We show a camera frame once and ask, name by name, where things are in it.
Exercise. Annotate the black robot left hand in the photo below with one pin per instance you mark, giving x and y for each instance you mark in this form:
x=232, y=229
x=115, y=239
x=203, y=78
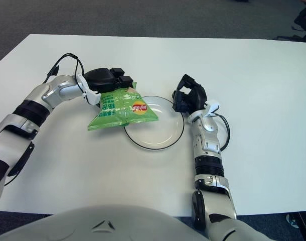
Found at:
x=100, y=79

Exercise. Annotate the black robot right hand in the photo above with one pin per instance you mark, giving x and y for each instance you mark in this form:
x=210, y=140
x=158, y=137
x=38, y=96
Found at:
x=199, y=98

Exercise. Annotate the green potato chip bag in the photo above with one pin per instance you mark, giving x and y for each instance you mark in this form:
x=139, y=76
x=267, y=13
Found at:
x=118, y=110

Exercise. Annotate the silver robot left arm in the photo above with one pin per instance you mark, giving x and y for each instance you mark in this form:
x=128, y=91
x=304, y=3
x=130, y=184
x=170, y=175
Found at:
x=60, y=90

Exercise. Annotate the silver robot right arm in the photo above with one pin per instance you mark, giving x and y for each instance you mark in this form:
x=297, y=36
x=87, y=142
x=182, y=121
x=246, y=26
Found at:
x=208, y=143

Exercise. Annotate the white plate black rim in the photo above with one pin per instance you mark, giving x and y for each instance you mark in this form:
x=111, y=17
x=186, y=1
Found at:
x=155, y=135

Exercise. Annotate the black chair base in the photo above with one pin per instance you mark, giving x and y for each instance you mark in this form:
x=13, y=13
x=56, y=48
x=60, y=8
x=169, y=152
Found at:
x=293, y=38

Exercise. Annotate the grey robot torso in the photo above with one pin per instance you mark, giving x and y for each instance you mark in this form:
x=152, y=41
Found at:
x=105, y=226

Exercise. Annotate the black table leg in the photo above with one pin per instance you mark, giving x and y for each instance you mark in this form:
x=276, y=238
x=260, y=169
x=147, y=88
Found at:
x=303, y=223

